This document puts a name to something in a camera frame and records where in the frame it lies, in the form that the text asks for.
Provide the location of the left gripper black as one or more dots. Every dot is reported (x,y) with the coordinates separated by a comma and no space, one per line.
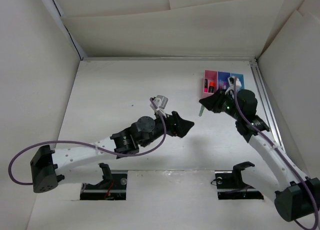
(176,126)

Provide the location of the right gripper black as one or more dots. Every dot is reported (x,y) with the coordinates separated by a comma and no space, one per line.
(213,102)

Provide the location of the orange highlighter black body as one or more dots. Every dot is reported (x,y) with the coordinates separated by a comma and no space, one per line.
(211,88)

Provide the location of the green eraser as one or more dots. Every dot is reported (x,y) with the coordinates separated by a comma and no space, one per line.
(201,110)

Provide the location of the pink highlighter black body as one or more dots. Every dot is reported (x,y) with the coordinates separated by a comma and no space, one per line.
(205,85)

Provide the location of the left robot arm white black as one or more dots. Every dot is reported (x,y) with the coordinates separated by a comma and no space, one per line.
(87,163)

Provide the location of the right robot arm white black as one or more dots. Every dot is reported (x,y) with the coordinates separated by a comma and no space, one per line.
(293,192)

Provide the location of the dark blue container box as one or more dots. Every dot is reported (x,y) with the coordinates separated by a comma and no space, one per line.
(223,76)

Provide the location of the pink container box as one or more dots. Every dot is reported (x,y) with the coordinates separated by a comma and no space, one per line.
(210,75)

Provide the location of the light blue container box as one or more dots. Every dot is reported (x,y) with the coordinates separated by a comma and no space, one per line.
(239,78)

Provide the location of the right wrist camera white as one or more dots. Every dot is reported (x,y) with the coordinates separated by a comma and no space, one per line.
(234,84)

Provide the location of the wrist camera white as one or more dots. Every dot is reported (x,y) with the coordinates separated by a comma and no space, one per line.
(234,84)
(158,104)

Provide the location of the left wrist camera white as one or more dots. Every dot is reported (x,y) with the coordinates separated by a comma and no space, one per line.
(158,104)

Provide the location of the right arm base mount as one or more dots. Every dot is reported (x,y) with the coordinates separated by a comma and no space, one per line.
(230,185)

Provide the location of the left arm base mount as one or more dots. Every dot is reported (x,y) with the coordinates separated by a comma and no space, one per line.
(112,187)

